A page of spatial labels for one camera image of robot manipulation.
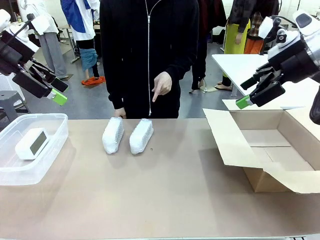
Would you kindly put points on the mannequin blue and white coat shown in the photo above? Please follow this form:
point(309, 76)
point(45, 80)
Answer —
point(82, 20)

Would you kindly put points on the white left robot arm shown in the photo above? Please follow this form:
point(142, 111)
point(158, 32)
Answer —
point(17, 37)

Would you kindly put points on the white background table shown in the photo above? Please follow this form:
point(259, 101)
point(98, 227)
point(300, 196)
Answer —
point(237, 65)

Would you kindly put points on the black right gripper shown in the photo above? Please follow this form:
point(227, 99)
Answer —
point(297, 65)

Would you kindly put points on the person's left forearm black sleeve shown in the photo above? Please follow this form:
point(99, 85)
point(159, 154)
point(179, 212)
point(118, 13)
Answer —
point(181, 65)

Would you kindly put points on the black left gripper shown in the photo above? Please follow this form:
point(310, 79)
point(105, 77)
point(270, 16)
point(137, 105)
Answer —
point(12, 52)

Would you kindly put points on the orange cloth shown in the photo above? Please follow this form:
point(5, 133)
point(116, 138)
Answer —
point(93, 81)

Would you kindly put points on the bubble clock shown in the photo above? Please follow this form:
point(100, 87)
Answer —
point(113, 136)
point(141, 137)

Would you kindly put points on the person's black zip jacket torso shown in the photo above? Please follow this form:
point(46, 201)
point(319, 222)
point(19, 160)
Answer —
point(145, 50)

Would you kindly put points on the grey plastic stool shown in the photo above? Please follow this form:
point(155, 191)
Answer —
point(10, 105)

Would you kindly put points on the person's left hand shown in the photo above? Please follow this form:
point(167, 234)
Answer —
point(162, 83)

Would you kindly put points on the dark clothed mannequin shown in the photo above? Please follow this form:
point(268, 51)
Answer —
point(212, 20)

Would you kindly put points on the person's right hand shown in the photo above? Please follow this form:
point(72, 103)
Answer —
point(120, 113)

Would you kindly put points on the figure white shirt grey trousers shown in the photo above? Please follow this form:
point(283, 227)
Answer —
point(53, 55)

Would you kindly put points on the figure with yellow apron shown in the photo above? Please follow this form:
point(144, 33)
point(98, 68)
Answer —
point(233, 37)

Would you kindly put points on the clear plastic container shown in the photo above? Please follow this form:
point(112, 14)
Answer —
point(50, 155)

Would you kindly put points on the person's right forearm black sleeve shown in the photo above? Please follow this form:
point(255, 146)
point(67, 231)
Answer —
point(116, 97)

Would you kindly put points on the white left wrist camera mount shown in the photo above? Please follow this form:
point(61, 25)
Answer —
point(41, 25)

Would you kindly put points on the white digital alarm clock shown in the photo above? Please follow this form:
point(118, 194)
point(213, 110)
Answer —
point(31, 145)

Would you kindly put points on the open cardboard box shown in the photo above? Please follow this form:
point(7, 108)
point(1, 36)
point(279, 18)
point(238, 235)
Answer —
point(250, 155)

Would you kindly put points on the figure with orange trousers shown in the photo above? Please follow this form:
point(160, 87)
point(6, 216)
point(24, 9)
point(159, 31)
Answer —
point(253, 46)

